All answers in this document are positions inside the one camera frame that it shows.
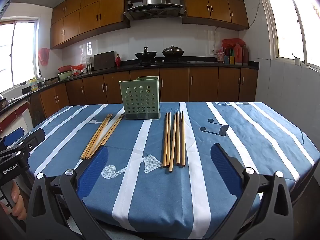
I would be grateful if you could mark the green perforated chopstick holder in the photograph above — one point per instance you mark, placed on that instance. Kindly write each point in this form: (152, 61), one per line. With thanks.
(140, 100)

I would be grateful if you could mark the red and white plastic bag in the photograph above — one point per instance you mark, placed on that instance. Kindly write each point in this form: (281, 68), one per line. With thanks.
(77, 68)

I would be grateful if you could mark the sink faucet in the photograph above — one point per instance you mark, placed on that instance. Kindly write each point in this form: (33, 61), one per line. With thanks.
(40, 76)

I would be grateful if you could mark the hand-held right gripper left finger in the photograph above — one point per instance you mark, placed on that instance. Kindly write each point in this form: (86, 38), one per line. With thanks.
(96, 171)

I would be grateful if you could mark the window with white cup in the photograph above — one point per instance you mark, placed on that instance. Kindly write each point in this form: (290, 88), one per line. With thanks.
(287, 17)

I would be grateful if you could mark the dark wooden cutting board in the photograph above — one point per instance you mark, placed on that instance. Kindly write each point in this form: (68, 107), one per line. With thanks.
(103, 61)

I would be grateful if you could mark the wooden base cabinets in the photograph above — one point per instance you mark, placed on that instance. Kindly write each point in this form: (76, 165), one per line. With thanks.
(175, 85)

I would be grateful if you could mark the yellow detergent bottle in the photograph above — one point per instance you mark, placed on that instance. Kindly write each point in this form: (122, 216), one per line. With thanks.
(34, 85)

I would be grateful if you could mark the white cup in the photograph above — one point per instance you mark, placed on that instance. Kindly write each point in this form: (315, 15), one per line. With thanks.
(297, 60)

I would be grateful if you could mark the red glass bottle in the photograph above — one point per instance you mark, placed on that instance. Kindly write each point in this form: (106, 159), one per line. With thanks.
(118, 61)

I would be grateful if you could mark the red plastic bag on wall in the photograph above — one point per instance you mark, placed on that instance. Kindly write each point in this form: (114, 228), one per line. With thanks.
(43, 56)

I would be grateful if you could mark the lidded wok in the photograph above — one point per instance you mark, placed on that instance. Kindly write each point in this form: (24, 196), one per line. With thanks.
(172, 52)

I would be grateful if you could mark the wooden wall cabinets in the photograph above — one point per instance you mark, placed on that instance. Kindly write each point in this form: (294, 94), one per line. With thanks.
(87, 17)

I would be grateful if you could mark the dark sauce bottle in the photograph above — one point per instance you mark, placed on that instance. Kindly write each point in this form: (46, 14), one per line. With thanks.
(245, 55)

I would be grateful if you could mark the red plastic basin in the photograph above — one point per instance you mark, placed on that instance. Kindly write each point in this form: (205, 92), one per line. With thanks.
(65, 68)

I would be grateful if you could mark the pink seasoning jar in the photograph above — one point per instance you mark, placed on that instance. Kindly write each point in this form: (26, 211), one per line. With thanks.
(220, 56)

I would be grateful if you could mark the person's left hand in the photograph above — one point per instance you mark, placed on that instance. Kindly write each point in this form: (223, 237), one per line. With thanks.
(18, 202)

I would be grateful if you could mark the gas stove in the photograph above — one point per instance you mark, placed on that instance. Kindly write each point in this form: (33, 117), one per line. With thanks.
(160, 62)

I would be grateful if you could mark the blue white striped tablecloth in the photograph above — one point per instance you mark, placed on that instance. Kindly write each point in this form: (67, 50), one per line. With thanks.
(155, 195)

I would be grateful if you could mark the steel cup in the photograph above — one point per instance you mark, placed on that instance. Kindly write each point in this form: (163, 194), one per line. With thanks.
(89, 68)

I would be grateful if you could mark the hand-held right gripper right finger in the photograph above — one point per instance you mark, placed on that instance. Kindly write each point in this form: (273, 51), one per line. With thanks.
(222, 166)

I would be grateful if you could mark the window beside sink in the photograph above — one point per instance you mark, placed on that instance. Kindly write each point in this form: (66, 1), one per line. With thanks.
(22, 52)

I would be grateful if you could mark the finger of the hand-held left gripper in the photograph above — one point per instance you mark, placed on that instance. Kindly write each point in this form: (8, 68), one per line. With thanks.
(33, 138)
(13, 135)

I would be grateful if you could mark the green plastic basin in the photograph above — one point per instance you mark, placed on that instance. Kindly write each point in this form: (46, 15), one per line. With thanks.
(64, 75)

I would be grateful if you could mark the black wok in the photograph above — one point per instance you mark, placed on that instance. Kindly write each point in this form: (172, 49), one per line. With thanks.
(145, 55)

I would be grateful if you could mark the black kitchen countertop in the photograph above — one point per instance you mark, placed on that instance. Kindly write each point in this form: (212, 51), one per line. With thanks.
(225, 64)

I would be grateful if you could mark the red oil bottle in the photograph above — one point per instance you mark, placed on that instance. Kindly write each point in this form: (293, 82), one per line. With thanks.
(237, 53)

